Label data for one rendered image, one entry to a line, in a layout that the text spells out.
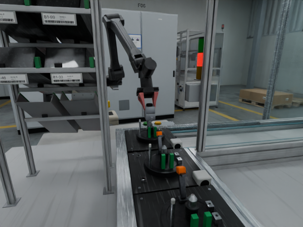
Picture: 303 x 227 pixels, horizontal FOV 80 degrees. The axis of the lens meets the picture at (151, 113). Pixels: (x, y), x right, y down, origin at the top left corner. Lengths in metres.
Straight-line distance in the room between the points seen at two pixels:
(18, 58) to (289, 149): 1.15
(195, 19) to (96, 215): 9.59
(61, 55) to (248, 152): 0.85
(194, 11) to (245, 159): 9.22
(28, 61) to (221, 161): 0.82
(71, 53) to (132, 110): 3.38
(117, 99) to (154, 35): 1.51
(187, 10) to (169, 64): 5.85
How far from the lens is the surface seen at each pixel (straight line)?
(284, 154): 1.09
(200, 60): 0.75
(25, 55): 0.70
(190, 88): 0.74
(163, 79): 4.10
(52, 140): 1.29
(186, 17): 9.65
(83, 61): 0.65
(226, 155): 0.89
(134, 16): 3.96
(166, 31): 4.13
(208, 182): 0.62
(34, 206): 0.79
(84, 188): 0.79
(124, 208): 0.55
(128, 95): 3.90
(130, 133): 0.94
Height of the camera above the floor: 1.33
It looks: 16 degrees down
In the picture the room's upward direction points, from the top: straight up
